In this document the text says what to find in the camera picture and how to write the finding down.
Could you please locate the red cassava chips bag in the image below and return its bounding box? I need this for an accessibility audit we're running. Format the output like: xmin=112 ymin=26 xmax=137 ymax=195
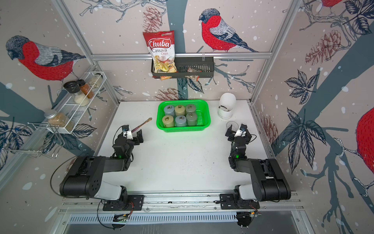
xmin=143 ymin=31 xmax=177 ymax=80

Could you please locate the orange spice bottle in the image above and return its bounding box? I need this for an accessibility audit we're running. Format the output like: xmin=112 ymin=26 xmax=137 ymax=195
xmin=77 ymin=79 xmax=94 ymax=99

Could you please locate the clear glass cup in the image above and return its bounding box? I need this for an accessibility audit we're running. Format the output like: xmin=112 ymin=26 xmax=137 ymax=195
xmin=226 ymin=121 xmax=239 ymax=132

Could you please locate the white wire spice rack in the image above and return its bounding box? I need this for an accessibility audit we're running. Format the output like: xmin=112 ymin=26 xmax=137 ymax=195
xmin=30 ymin=71 xmax=107 ymax=134

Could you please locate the black lid spice jar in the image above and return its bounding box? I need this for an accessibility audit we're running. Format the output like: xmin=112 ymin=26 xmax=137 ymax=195
xmin=63 ymin=81 xmax=90 ymax=106

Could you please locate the black hanging wall basket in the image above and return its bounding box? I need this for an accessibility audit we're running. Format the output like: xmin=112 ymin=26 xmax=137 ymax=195
xmin=151 ymin=57 xmax=214 ymax=79

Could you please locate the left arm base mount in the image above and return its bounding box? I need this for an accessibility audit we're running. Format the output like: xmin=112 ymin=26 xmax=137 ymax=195
xmin=103 ymin=195 xmax=145 ymax=212

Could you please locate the pale spice jar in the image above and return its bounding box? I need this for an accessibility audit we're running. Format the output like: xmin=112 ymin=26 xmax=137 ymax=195
xmin=89 ymin=73 xmax=103 ymax=89

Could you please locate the blue canister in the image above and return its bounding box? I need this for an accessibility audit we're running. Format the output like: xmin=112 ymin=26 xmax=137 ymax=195
xmin=164 ymin=105 xmax=175 ymax=117
xmin=174 ymin=115 xmax=187 ymax=127

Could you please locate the silver lid spice jar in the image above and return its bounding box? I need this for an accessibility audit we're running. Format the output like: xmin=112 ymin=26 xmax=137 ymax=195
xmin=44 ymin=110 xmax=74 ymax=132

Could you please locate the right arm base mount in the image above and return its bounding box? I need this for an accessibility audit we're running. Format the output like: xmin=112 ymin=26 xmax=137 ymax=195
xmin=216 ymin=194 xmax=260 ymax=210

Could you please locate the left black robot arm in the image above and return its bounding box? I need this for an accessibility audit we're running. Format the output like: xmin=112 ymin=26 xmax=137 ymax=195
xmin=59 ymin=130 xmax=144 ymax=202

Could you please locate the small snack packet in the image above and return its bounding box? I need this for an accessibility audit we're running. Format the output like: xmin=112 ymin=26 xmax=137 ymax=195
xmin=185 ymin=67 xmax=202 ymax=81

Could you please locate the green plastic basket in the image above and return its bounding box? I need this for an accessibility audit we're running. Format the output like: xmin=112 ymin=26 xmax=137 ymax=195
xmin=156 ymin=99 xmax=211 ymax=133

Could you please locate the white round lamp device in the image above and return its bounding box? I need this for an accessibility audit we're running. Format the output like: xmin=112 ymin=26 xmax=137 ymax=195
xmin=218 ymin=93 xmax=236 ymax=120

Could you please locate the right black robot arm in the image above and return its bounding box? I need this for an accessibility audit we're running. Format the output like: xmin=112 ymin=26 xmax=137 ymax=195
xmin=225 ymin=124 xmax=291 ymax=202

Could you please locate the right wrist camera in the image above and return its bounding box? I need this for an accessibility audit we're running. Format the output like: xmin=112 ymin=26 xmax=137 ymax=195
xmin=234 ymin=124 xmax=247 ymax=137

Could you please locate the green canister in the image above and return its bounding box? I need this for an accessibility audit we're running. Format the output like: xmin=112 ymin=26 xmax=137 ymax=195
xmin=185 ymin=104 xmax=196 ymax=114
xmin=186 ymin=112 xmax=197 ymax=126

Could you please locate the yellow canister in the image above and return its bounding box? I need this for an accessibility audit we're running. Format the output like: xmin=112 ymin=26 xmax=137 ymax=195
xmin=174 ymin=105 xmax=186 ymax=116
xmin=162 ymin=115 xmax=175 ymax=128

